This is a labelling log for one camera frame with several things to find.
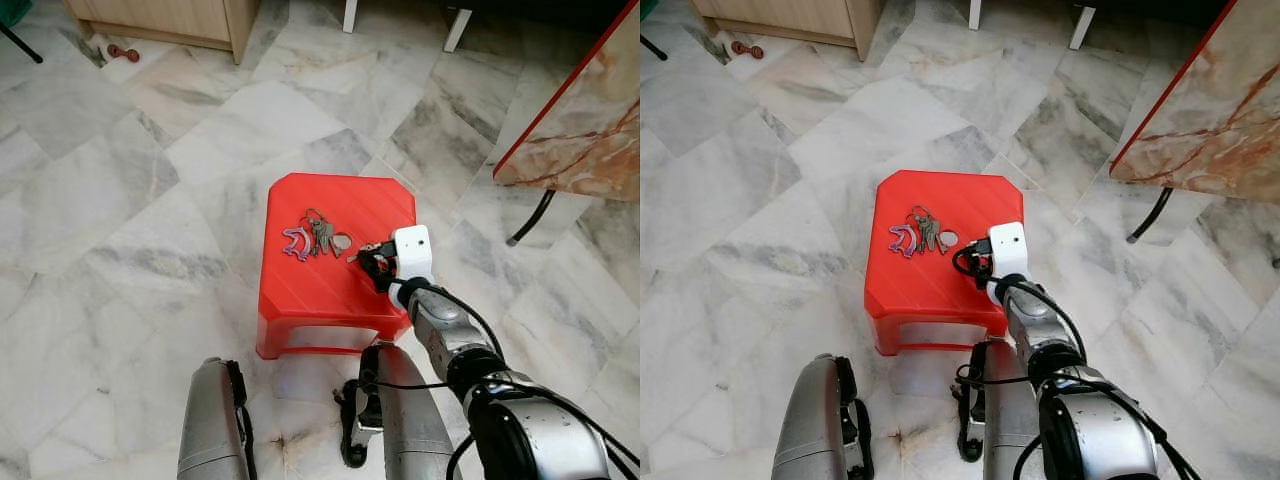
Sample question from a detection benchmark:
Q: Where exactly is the small grey key bunch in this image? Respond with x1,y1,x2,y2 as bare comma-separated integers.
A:
303,208,339,259
908,205,943,255

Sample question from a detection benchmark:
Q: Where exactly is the red plastic stool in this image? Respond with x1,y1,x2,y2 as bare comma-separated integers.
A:
864,168,1026,357
255,172,418,361

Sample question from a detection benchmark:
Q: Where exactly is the silver robot right leg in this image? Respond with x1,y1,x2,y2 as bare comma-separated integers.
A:
338,340,463,480
953,338,1051,480

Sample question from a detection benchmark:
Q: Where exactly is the black metal table leg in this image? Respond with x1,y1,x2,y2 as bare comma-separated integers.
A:
1126,186,1177,245
506,188,557,247

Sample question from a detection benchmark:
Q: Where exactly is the marble pattern table top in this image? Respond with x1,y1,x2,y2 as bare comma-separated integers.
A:
1110,0,1280,206
493,0,641,203

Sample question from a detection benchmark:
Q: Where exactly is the black sideboard with white legs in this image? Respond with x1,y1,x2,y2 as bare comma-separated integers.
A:
965,0,1233,51
343,0,633,53

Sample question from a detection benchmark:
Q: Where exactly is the light wooden cabinet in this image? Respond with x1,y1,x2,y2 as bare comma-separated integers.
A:
690,0,886,61
65,0,263,66

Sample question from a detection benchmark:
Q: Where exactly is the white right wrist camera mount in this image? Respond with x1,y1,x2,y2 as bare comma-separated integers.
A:
986,221,1031,283
390,224,435,285

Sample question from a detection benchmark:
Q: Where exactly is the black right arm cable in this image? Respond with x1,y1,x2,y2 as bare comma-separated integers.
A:
952,236,1206,480
348,240,641,480

